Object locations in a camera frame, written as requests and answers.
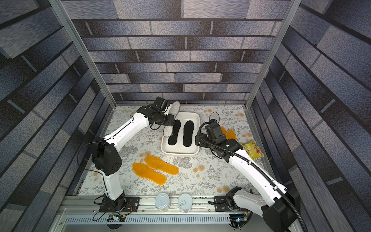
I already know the grey felt insole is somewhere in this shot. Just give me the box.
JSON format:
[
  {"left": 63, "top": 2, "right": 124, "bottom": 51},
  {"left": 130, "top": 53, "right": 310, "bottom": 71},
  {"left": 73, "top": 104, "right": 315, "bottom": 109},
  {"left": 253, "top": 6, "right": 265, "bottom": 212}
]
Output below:
[
  {"left": 163, "top": 101, "right": 180, "bottom": 138},
  {"left": 209, "top": 112, "right": 220, "bottom": 123}
]

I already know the black foam insole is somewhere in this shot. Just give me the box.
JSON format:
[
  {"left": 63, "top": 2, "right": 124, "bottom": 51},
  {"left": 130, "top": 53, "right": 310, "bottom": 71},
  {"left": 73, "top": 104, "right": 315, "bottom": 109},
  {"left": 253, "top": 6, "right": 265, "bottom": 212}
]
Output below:
[
  {"left": 168, "top": 119, "right": 181, "bottom": 146},
  {"left": 183, "top": 120, "right": 194, "bottom": 147}
]

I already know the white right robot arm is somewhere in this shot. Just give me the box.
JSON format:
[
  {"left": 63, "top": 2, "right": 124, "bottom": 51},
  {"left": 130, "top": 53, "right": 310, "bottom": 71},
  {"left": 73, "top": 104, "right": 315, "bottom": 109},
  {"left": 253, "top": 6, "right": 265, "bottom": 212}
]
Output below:
[{"left": 195, "top": 121, "right": 308, "bottom": 232}]

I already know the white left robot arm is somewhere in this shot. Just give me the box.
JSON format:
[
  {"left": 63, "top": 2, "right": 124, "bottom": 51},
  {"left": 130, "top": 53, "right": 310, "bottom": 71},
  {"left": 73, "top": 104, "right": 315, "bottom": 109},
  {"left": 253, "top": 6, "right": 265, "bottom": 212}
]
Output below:
[{"left": 92, "top": 97, "right": 180, "bottom": 211}]

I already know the white plastic storage box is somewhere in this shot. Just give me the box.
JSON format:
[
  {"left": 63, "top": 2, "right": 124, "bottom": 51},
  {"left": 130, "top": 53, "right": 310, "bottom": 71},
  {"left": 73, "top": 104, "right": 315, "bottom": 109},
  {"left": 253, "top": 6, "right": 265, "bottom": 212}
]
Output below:
[{"left": 161, "top": 112, "right": 200, "bottom": 157}]

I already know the orange fuzzy insole right inner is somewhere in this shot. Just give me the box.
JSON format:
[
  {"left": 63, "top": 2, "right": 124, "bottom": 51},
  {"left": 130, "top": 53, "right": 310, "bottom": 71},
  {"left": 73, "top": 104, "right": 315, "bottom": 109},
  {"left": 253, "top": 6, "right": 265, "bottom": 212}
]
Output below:
[{"left": 221, "top": 126, "right": 227, "bottom": 134}]

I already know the orange fuzzy insole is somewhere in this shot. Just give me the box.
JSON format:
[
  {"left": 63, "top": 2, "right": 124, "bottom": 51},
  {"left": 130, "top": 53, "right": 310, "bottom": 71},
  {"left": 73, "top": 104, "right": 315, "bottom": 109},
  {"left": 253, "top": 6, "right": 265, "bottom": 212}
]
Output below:
[
  {"left": 226, "top": 130, "right": 237, "bottom": 140},
  {"left": 145, "top": 155, "right": 179, "bottom": 175},
  {"left": 132, "top": 162, "right": 167, "bottom": 186},
  {"left": 221, "top": 126, "right": 227, "bottom": 134}
]

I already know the orange fuzzy insole right outer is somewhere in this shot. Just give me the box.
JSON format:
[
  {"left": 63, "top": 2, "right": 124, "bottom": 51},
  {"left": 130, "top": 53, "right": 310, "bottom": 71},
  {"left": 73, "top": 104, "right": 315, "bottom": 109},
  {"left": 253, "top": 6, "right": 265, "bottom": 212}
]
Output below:
[{"left": 226, "top": 130, "right": 237, "bottom": 140}]

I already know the yellow-green snack bag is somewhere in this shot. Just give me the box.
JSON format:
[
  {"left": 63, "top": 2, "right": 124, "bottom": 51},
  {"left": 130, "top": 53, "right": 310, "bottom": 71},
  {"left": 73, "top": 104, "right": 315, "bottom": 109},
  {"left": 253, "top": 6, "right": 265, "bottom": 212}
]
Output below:
[{"left": 241, "top": 140, "right": 264, "bottom": 159}]

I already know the orange fuzzy insole front upper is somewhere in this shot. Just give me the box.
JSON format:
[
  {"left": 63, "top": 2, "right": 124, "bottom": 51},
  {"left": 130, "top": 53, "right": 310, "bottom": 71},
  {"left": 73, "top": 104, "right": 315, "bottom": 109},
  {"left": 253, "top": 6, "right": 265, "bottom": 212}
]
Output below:
[{"left": 145, "top": 155, "right": 179, "bottom": 175}]

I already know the orange fuzzy insole front lower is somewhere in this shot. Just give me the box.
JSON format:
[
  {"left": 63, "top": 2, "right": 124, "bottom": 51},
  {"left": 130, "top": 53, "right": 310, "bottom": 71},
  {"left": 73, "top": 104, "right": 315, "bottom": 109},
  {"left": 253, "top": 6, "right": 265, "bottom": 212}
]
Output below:
[{"left": 132, "top": 162, "right": 167, "bottom": 186}]

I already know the silver tin can right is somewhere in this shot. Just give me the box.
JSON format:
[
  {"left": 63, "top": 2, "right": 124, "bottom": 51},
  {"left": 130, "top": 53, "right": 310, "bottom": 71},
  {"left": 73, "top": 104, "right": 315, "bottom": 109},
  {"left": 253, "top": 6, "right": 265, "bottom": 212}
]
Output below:
[{"left": 178, "top": 193, "right": 193, "bottom": 213}]

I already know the silver tin can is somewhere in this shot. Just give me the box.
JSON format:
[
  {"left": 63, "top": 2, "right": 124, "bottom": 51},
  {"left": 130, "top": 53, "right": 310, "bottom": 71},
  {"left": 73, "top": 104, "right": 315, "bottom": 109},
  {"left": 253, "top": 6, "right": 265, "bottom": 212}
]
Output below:
[
  {"left": 155, "top": 193, "right": 171, "bottom": 212},
  {"left": 178, "top": 193, "right": 193, "bottom": 213}
]

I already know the silver tin can left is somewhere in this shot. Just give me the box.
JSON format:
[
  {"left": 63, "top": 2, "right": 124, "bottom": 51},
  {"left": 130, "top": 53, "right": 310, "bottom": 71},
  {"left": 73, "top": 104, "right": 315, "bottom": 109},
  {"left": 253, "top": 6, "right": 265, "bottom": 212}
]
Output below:
[{"left": 155, "top": 193, "right": 171, "bottom": 212}]

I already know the black corrugated cable conduit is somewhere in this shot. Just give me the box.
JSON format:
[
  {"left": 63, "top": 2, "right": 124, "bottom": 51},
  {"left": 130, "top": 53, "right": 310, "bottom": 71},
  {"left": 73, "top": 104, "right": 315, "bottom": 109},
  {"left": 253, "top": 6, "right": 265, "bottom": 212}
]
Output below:
[{"left": 198, "top": 121, "right": 308, "bottom": 232}]

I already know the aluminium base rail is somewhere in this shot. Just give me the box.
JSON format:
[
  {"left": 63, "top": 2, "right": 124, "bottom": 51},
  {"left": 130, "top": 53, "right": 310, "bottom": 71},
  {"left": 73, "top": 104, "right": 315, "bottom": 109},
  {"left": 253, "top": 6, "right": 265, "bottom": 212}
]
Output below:
[{"left": 49, "top": 195, "right": 302, "bottom": 232}]

